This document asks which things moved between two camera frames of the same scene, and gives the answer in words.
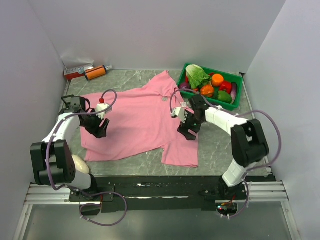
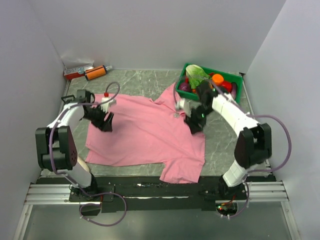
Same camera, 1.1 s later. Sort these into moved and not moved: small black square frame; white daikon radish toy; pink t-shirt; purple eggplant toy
Moved: pink t-shirt
Not moved: small black square frame; white daikon radish toy; purple eggplant toy
